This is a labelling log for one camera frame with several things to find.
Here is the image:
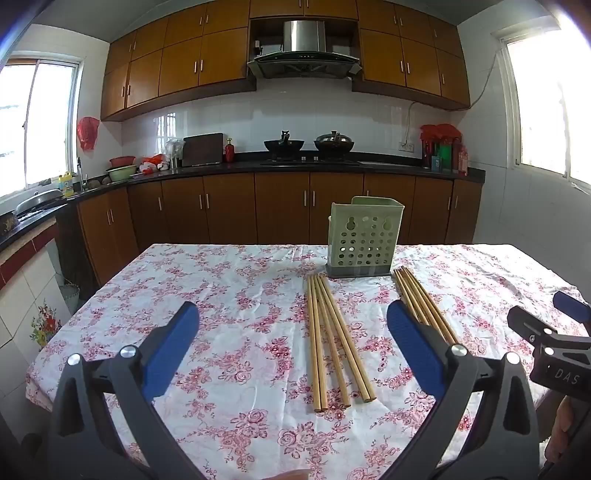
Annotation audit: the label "red and white plastic bag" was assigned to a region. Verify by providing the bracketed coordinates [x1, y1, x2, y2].
[139, 154, 169, 174]

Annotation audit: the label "person's right hand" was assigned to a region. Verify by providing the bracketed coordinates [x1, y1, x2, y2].
[544, 397, 577, 464]

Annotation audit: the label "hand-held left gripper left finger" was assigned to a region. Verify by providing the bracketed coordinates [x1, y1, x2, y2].
[46, 301, 207, 480]

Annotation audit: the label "dark kitchen countertop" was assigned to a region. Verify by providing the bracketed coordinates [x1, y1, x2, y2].
[0, 151, 486, 241]

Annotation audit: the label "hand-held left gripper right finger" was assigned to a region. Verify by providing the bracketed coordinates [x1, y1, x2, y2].
[386, 299, 541, 480]

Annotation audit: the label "floral white red tablecloth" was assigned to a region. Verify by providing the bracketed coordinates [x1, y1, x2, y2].
[25, 242, 587, 480]

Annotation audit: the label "aluminium frame window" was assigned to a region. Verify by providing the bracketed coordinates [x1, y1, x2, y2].
[0, 56, 86, 199]
[496, 23, 591, 195]

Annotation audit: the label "grey pan lid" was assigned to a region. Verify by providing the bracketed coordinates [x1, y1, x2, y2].
[16, 188, 63, 215]

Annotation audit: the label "white bucket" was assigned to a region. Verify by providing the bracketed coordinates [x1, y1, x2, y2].
[58, 282, 81, 319]

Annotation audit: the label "chopsticks in holder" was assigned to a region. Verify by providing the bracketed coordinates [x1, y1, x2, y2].
[100, 0, 257, 122]

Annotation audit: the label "wooden wall cabinet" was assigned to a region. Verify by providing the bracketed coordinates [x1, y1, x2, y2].
[352, 0, 471, 112]
[249, 0, 359, 20]

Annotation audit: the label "black gas stove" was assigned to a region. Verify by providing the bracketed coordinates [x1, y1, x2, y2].
[260, 156, 361, 167]

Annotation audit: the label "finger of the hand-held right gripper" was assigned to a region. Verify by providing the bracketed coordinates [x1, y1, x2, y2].
[506, 306, 591, 357]
[553, 291, 591, 325]

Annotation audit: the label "green perforated utensil holder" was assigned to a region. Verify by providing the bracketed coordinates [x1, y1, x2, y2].
[324, 196, 405, 278]

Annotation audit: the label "white cable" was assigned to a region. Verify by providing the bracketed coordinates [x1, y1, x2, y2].
[404, 51, 504, 144]

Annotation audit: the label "dark cutting board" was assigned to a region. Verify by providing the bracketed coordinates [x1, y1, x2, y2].
[182, 133, 225, 167]

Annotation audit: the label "black wok with lid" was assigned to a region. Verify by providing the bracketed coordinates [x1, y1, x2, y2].
[314, 130, 355, 155]

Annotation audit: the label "wooden base cabinets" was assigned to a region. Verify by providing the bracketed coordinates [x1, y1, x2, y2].
[76, 172, 483, 287]

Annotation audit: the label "wooden chopstick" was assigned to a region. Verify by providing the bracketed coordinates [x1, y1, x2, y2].
[396, 269, 429, 325]
[312, 275, 328, 411]
[316, 274, 352, 409]
[392, 270, 414, 308]
[399, 268, 445, 337]
[320, 273, 376, 402]
[307, 276, 322, 412]
[403, 266, 460, 346]

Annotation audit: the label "steel range hood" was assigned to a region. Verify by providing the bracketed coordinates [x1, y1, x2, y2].
[246, 19, 363, 80]

